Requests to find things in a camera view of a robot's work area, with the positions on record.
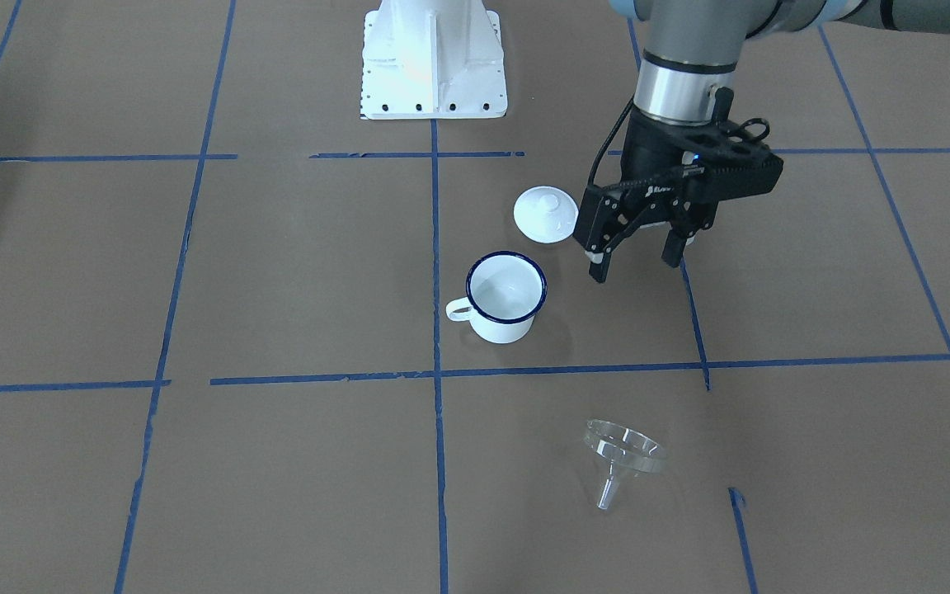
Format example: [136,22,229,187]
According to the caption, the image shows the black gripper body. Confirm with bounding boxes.
[572,111,784,256]

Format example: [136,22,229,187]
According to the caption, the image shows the white ceramic lid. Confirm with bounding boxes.
[513,186,578,244]

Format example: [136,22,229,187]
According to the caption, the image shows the clear glass funnel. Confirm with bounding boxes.
[583,420,670,512]

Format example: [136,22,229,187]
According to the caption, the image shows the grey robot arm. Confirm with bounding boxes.
[572,1,950,283]

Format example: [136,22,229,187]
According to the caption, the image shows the white enamel cup blue rim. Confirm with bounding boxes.
[445,251,548,343]

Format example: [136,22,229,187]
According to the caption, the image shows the brown paper table cover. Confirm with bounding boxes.
[0,1,950,593]

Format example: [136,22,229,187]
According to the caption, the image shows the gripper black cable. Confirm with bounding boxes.
[587,99,636,199]

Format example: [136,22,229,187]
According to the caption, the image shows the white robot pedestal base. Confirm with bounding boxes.
[360,1,509,120]

